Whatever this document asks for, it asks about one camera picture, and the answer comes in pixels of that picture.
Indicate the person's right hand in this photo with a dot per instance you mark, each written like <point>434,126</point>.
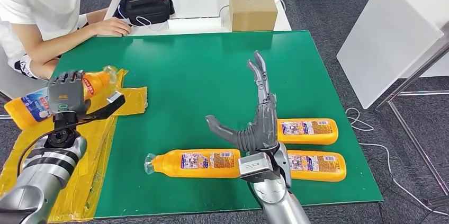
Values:
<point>110,27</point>

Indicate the grey bench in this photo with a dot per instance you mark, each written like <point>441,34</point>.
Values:
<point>14,85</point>

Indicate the yellow taped cardboard sheet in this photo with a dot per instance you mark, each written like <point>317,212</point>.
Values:
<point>101,145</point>

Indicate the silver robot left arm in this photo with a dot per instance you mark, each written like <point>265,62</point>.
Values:
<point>45,173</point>

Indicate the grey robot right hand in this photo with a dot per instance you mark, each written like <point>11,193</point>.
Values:
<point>265,127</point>

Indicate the metal stand frame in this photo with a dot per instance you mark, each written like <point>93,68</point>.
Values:
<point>414,138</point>

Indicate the person's right forearm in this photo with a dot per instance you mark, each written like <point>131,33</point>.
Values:
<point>59,45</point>

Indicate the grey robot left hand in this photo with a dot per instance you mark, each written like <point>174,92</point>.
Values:
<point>66,92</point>

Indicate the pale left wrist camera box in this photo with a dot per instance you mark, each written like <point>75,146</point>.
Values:
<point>114,98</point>

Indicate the green table mat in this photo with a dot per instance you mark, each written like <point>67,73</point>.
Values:
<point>193,75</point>

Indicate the brown cardboard box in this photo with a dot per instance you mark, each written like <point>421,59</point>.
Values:
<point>252,10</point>

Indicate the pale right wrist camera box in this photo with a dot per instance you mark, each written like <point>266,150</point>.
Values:
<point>254,166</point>

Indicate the orange detergent bottle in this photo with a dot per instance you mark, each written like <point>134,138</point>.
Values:
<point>308,140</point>
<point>326,177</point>
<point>100,80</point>
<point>168,164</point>

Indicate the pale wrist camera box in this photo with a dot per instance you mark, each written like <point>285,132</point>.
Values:
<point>254,166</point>
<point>114,98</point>

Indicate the black carry bag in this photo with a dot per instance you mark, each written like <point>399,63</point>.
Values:
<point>149,10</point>

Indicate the large white table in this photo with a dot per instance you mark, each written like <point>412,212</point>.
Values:
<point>387,40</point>

